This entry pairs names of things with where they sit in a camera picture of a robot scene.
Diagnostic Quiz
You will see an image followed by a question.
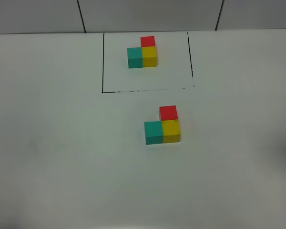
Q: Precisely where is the teal template cube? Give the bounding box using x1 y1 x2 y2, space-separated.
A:
127 47 143 69

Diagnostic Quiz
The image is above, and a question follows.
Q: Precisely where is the yellow template cube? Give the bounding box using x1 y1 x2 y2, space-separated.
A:
142 46 158 67

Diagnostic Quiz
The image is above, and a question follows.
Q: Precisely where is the red template cube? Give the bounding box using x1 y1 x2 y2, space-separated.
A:
140 36 155 47

